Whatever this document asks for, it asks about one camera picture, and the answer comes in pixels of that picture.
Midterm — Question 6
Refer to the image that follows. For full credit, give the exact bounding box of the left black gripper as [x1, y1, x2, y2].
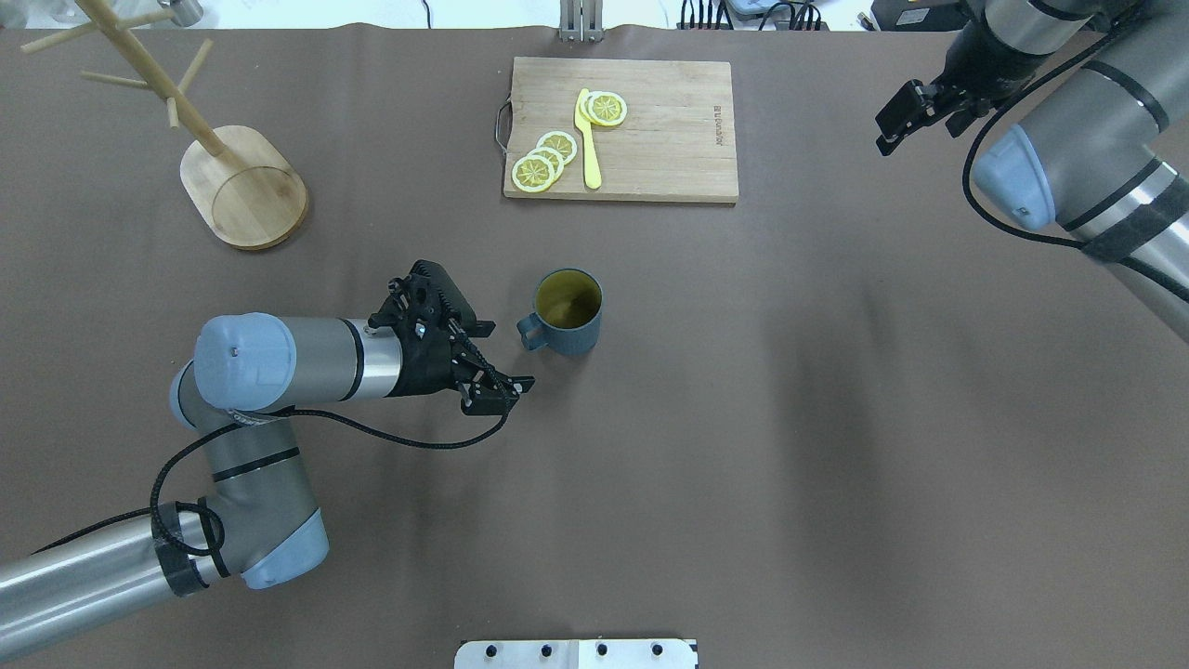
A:
[369, 259, 536, 416]

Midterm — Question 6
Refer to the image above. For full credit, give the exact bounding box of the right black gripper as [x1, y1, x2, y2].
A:
[875, 80, 990, 157]

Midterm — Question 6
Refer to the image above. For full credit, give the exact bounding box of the blue cup with handle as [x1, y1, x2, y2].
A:
[516, 269, 604, 356]

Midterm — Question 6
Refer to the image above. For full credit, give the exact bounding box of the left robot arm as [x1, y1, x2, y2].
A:
[4, 259, 535, 661]

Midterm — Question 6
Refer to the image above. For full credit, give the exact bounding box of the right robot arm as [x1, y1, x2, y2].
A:
[875, 1, 1188, 337]

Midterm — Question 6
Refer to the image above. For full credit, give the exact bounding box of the wooden cup storage rack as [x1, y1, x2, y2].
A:
[20, 1, 310, 253]

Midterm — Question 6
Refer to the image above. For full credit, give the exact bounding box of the bamboo cutting board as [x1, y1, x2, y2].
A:
[503, 57, 740, 204]

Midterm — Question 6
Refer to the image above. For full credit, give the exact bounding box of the lemon slice middle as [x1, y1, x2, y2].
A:
[529, 147, 566, 179]

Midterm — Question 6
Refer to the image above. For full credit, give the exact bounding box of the yellow plastic knife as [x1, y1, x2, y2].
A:
[573, 87, 603, 190]

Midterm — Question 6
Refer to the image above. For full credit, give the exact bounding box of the lemon slice under knife slice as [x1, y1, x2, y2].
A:
[575, 90, 598, 125]

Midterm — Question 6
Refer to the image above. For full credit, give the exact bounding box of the lemon slice on knife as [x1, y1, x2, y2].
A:
[583, 90, 628, 127]

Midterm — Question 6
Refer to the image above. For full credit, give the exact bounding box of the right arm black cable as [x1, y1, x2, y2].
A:
[962, 0, 1153, 250]

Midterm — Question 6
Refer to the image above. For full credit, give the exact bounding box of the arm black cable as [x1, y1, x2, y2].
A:
[962, 0, 1153, 250]
[33, 400, 512, 558]

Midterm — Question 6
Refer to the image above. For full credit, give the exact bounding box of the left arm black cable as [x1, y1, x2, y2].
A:
[33, 400, 512, 558]

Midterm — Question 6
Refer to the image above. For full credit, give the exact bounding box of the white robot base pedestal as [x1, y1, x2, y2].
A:
[453, 636, 700, 668]

